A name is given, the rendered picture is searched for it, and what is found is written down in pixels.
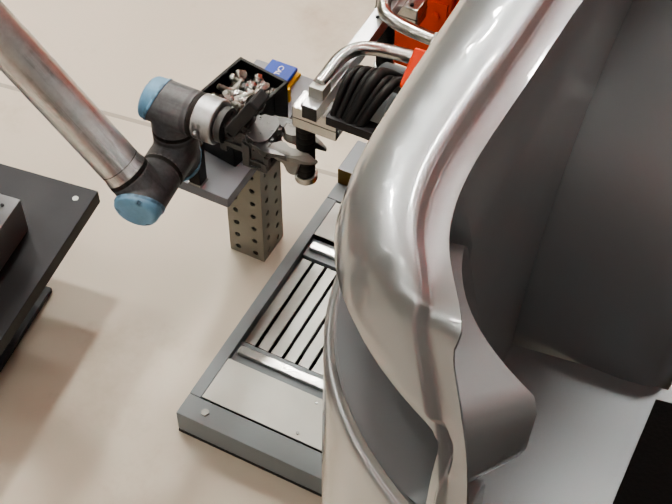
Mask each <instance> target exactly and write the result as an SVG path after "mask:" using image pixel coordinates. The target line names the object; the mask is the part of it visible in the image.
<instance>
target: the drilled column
mask: <svg viewBox="0 0 672 504"><path fill-rule="evenodd" d="M227 212H228V223H229V235H230V246H231V249H234V250H236V251H239V252H241V253H244V254H246V255H248V256H251V257H253V258H256V259H258V260H261V261H263V262H265V261H266V259H267V258H268V256H269V255H270V254H271V252H272V251H273V249H274V248H275V247H276V245H277V244H278V242H279V241H280V239H281V238H282V237H283V218H282V191H281V164H280V161H278V160H277V161H276V162H275V163H274V165H273V166H272V167H271V169H270V170H269V171H267V174H265V173H263V172H260V171H258V170H257V171H256V172H255V173H254V175H253V176H252V177H251V179H250V180H249V181H248V183H247V184H246V185H245V187H244V188H243V189H242V190H241V192H240V193H239V194H238V196H237V197H236V198H235V200H234V201H233V202H232V204H231V205H230V206H229V207H228V208H227ZM277 236H278V237H277ZM237 244H239V245H240V246H241V247H239V246H238V245H237ZM268 248H269V250H268ZM254 251H255V252H258V254H256V253H255V252H254Z"/></svg>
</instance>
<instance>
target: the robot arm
mask: <svg viewBox="0 0 672 504"><path fill-rule="evenodd" d="M0 70H1V71H2V72H3V73H4V74H5V76H6V77H7V78H8V79H9V80H10V81H11V82H12V83H13V84H14V85H15V86H16V87H17V88H18V89H19V90H20V92H21V93H22V94H23V95H24V96H25V97H26V98H27V99H28V100H29V101H30V102H31V103H32V104H33V105H34V107H35V108H36V109H37V110H38V111H39V112H40V113H41V114H42V115H43V116H44V117H45V118H46V119H47V120H48V121H49V123H50V124H51V125H52V126H53V127H54V128H55V129H56V130H57V131H58V132H59V133H60V134H61V135H62V136H63V137H64V139H65V140H66V141H67V142H68V143H69V144H70V145H71V146H72V147H73V148H74V149H75V150H76V151H77V152H78V153H79V155H80V156H81V157H82V158H83V159H84V160H85V161H86V162H87V163H88V164H89V165H90V166H91V167H92V168H93V170H94V171H95V172H96V173H97V174H98V175H99V176H100V177H101V178H102V179H103V180H104V181H105V182H106V183H107V186H108V187H109V188H110V189H111V191H112V192H113V193H114V194H115V195H116V197H115V199H114V208H115V210H116V212H117V213H118V214H119V215H120V216H121V217H122V218H124V219H125V220H127V221H129V222H131V223H133V224H136V225H141V226H148V225H152V224H154V223H155V222H157V220H158V219H159V218H160V216H161V215H162V214H163V213H164V212H165V208H166V207H167V205H168V204H169V202H170V200H171V199H172V197H173V196H174V194H175V192H176V191H177V189H178V188H179V186H180V185H181V184H182V182H184V181H187V180H189V179H191V178H192V177H194V176H195V175H196V174H197V172H198V171H199V169H200V166H201V159H202V152H201V148H200V143H199V140H201V141H203V142H206V143H208V144H211V145H215V144H216V143H218V142H219V143H220V146H221V149H222V150H225V151H227V150H228V149H229V148H233V149H236V150H238V151H241V152H242V158H243V165H245V166H247V167H250V168H252V169H255V170H258V171H260V172H263V173H265V174H267V171H269V170H270V169H271V167H272V166H273V165H274V163H275V162H276V161H277V160H278V161H280V162H282V163H283V165H284V167H285V169H286V171H287V172H288V173H289V174H291V175H296V174H297V172H298V169H299V167H300V164H302V165H316V164H317V163H318V161H317V160H316V159H315V158H314V157H313V156H312V155H311V154H310V153H304V152H301V151H299V150H298V149H295V148H291V147H289V146H288V145H287V143H285V142H283V140H282V136H281V134H282V132H283V133H284V135H283V138H284V140H285V141H286V142H288V143H291V144H294V145H295V146H296V127H295V126H293V125H292V119H290V118H287V117H280V116H277V115H274V116H269V115H267V114H264V115H257V116H256V117H255V116H254V115H255V114H259V113H261V112H262V111H263V110H264V108H265V103H266V102H267V100H268V99H269V98H270V96H269V95H268V94H267V93H266V92H265V91H264V90H262V89H259V90H258V91H257V92H256V93H255V94H252V95H250V96H248V97H247V99H246V101H245V105H244V107H243V108H242V109H241V110H240V111H239V112H238V113H237V110H236V109H235V108H232V106H231V103H230V102H229V101H228V100H226V99H223V98H220V97H218V96H215V95H212V94H209V93H206V92H203V91H200V90H198V89H195V88H192V87H189V86H187V85H184V84H181V83H179V82H176V81H173V79H168V78H164V77H161V76H157V77H154V78H153V79H151V80H150V81H149V82H148V84H146V86H145V87H144V89H143V91H142V93H141V95H140V98H139V102H138V114H139V116H140V117H141V118H142V119H143V120H145V121H146V120H147V121H150V122H151V128H152V135H153V144H152V146H151V147H150V149H149V150H148V152H147V153H146V155H145V156H143V155H142V154H140V153H139V152H138V151H137V150H136V149H135V148H134V147H133V146H132V144H131V143H130V142H129V141H128V140H127V139H126V138H125V137H124V136H123V134H122V133H121V132H120V131H119V130H118V129H117V128H116V127H115V126H114V125H113V123H112V122H111V121H110V120H109V119H108V118H107V117H106V116H105V115H104V113H103V112H102V111H101V110H100V109H99V108H98V107H97V106H96V105H95V103H94V102H93V101H92V100H91V99H90V98H89V97H88V96H87V95H86V94H85V92H84V91H83V90H82V89H81V88H80V87H79V86H78V85H77V84H76V82H75V81H74V80H73V79H72V78H71V77H70V76H69V75H68V74H67V72H66V71H65V70H64V69H63V68H62V67H61V66H60V65H59V64H58V63H57V61H56V60H55V59H54V58H53V57H52V56H51V55H50V54H49V53H48V51H47V50H46V49H45V48H44V47H43V46H42V45H41V44H40V43H39V41H38V40H37V39H36V38H35V37H34V36H33V35H32V34H31V33H30V32H29V30H28V29H27V28H26V27H25V26H24V25H23V24H22V23H21V22H20V20H19V19H18V18H17V17H16V16H15V15H14V14H13V13H12V12H11V10H10V9H9V8H8V7H7V6H6V5H5V4H4V3H3V2H2V1H1V0H0ZM251 165H252V166H251ZM254 166H255V167H254ZM256 167H257V168H256ZM259 168H260V169H259Z"/></svg>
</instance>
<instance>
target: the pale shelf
mask: <svg viewBox="0 0 672 504"><path fill-rule="evenodd" d="M254 64H256V65H258V66H259V67H261V68H263V69H265V67H266V66H267V65H268V64H269V63H267V62H264V61H261V60H258V59H256V61H255V62H254ZM313 80H314V79H311V78H308V77H306V76H303V75H301V76H300V77H299V79H298V80H297V81H296V83H295V84H294V85H293V86H292V88H291V101H290V102H288V118H290V119H292V117H291V115H292V106H293V104H294V103H295V102H296V100H297V99H298V98H299V96H300V95H301V94H302V93H303V91H304V90H306V91H309V85H310V84H311V83H312V82H313ZM204 154H205V164H206V174H207V177H208V180H207V181H206V182H205V184H204V185H203V186H202V187H201V188H199V187H196V186H194V185H191V184H189V183H188V181H189V180H187V181H184V182H182V184H181V185H180V186H179V188H180V189H182V190H185V191H187V192H190V193H192V194H195V195H197V196H200V197H202V198H205V199H207V200H210V201H212V202H215V203H217V204H220V205H222V206H225V207H227V208H228V207H229V206H230V205H231V204H232V202H233V201H234V200H235V198H236V197H237V196H238V194H239V193H240V192H241V190H242V189H243V188H244V187H245V185H246V184H247V183H248V181H249V180H250V179H251V177H252V176H253V175H254V173H255V172H256V171H257V170H255V169H252V168H250V167H247V166H245V165H243V160H242V161H241V162H240V163H239V164H238V165H237V166H236V167H234V166H232V165H230V164H229V163H227V162H225V161H223V160H221V159H220V158H218V157H216V156H214V155H212V154H211V153H209V152H207V151H205V150H204Z"/></svg>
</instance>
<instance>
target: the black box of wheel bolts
mask: <svg viewBox="0 0 672 504"><path fill-rule="evenodd" d="M287 85H288V81H287V80H285V79H283V78H281V77H279V76H277V75H275V74H273V73H271V72H269V71H267V70H265V69H263V68H261V67H259V66H258V65H256V64H254V63H252V62H250V61H248V60H246V59H244V58H242V57H239V58H238V59H237V60H236V61H235V62H234V63H232V64H231V65H230V66H229V67H228V68H226V69H225V70H224V71H223V72H222V73H221V74H219V75H218V76H217V77H216V78H215V79H214V80H212V81H211V82H210V83H209V84H208V85H207V86H205V87H204V88H203V89H202V90H201V91H203V92H206V93H209V94H212V95H215V96H218V97H220V98H223V99H226V100H228V101H229V102H230V103H231V106H232V108H235V109H236V110H237V113H238V112H239V111H240V110H241V109H242V108H243V107H244V105H245V101H246V99H247V97H248V96H250V95H252V94H255V93H256V92H257V91H258V90H259V89H262V90H264V91H265V92H266V93H267V94H268V95H269V96H270V98H269V99H268V100H267V102H266V103H265V108H264V110H263V111H262V112H261V113H259V114H255V115H254V116H255V117H256V116H257V115H264V114H267V115H269V116H274V115H277V116H280V117H287V118H288V87H287ZM203 145H204V150H205V151H207V152H209V153H211V154H212V155H214V156H216V157H218V158H220V159H221V160H223V161H225V162H227V163H229V164H230V165H232V166H234V167H236V166H237V165H238V164H239V163H240V162H241V161H242V160H243V158H242V152H241V151H238V150H236V149H233V148H229V149H228V150H227V151H225V150H222V149H221V146H220V143H219V142H218V143H216V144H215V145H211V144H208V143H206V142H204V143H203Z"/></svg>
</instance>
